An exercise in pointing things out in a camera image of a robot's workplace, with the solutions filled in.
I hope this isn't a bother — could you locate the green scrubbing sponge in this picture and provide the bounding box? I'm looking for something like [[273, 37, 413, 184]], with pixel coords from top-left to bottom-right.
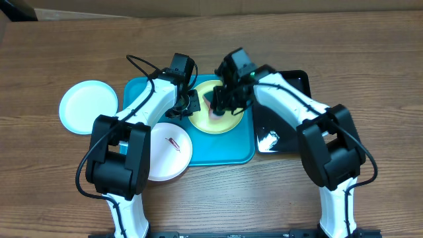
[[203, 91, 224, 120]]

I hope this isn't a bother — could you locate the yellow-green round plate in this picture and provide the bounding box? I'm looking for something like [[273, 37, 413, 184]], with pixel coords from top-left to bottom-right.
[[188, 80, 243, 134]]

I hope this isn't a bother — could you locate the white pink round plate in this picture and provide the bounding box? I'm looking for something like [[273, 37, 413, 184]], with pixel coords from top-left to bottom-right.
[[148, 122, 193, 182]]

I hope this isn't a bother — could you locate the light blue round plate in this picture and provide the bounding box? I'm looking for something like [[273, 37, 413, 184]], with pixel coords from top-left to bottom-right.
[[59, 80, 118, 135]]

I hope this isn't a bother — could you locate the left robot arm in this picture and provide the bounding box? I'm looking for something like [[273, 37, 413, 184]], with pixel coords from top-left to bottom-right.
[[75, 68, 200, 237]]

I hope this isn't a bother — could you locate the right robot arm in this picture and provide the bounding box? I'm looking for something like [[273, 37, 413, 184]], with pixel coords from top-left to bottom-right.
[[211, 63, 371, 237]]

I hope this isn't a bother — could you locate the black rectangular tray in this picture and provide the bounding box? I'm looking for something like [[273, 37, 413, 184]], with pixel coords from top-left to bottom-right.
[[252, 70, 311, 154]]

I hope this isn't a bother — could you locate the dark object top-left corner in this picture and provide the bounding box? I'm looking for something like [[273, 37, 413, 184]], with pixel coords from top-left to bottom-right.
[[1, 0, 38, 22]]

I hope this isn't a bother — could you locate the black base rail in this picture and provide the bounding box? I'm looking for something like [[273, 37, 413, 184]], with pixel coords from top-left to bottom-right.
[[88, 228, 382, 238]]

